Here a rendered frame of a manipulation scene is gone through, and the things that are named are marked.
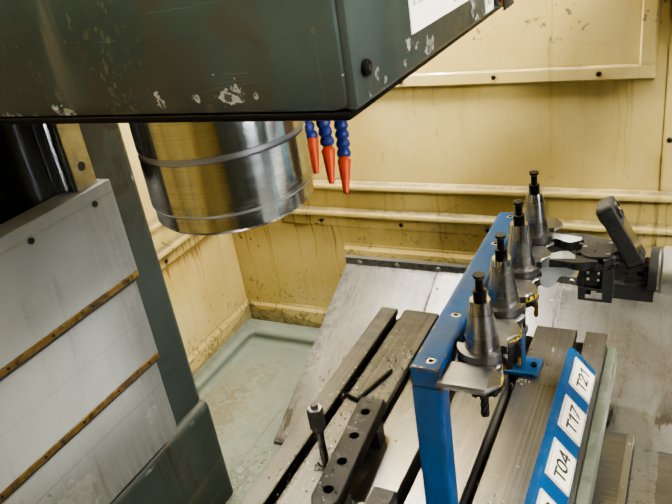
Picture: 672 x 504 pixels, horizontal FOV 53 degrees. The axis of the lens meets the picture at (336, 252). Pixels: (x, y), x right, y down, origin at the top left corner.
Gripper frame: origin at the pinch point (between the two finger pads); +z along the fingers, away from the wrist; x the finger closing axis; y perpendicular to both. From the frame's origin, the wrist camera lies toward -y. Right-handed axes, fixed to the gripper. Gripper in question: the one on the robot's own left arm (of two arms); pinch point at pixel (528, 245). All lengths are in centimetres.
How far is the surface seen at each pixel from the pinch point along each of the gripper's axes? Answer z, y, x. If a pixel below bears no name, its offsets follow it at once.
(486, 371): -2.6, -1.3, -37.3
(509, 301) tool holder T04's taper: -2.3, -3.3, -23.8
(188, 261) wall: 99, 28, 28
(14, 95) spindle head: 29, -43, -65
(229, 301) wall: 99, 49, 41
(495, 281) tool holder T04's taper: -0.5, -6.2, -23.8
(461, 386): -0.5, -1.2, -40.8
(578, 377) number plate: -8.9, 25.1, -0.3
